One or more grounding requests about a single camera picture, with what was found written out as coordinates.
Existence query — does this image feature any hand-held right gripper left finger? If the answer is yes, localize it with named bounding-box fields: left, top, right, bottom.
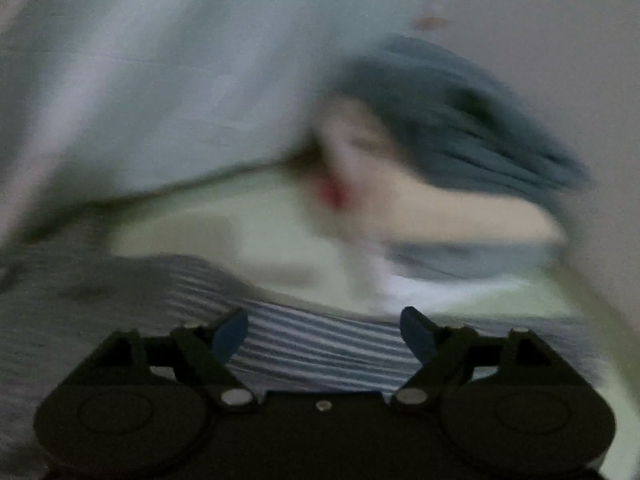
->
left=92, top=308, right=261, bottom=412

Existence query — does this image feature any grey checked garment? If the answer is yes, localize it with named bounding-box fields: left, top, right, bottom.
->
left=0, top=220, right=601, bottom=466

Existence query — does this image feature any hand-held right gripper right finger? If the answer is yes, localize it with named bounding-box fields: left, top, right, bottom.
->
left=390, top=306, right=553, bottom=412

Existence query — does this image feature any white printed sheet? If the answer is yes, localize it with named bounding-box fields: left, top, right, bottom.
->
left=0, top=0, right=451, bottom=246

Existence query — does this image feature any green grid mat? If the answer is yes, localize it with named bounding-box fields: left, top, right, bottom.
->
left=107, top=165, right=640, bottom=461

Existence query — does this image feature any blue-grey cloth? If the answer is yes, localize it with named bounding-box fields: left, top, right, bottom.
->
left=325, top=35, right=596, bottom=196

